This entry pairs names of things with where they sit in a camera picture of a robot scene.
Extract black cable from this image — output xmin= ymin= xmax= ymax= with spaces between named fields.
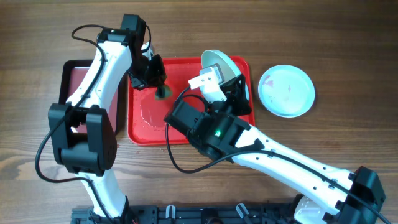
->
xmin=164 ymin=85 xmax=392 ymax=224
xmin=34 ymin=24 xmax=153 ymax=222

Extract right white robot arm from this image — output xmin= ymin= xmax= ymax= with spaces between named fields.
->
xmin=187 ymin=62 xmax=388 ymax=223

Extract red serving tray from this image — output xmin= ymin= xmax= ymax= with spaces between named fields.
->
xmin=127 ymin=56 xmax=252 ymax=146

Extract right black cable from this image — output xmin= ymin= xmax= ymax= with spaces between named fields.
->
xmin=164 ymin=85 xmax=392 ymax=224

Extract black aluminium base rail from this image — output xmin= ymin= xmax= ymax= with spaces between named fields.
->
xmin=70 ymin=202 xmax=299 ymax=224

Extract green yellow sponge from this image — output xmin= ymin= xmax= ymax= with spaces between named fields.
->
xmin=155 ymin=85 xmax=172 ymax=100

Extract black tray with pink water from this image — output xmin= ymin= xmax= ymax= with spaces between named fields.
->
xmin=58 ymin=59 xmax=120 ymax=134

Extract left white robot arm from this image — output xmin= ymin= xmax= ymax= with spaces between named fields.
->
xmin=35 ymin=26 xmax=170 ymax=223

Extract light blue plate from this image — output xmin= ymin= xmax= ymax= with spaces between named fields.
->
xmin=257 ymin=65 xmax=316 ymax=118
xmin=200 ymin=50 xmax=241 ymax=103

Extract left black cable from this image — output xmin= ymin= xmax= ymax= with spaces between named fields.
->
xmin=34 ymin=24 xmax=153 ymax=222

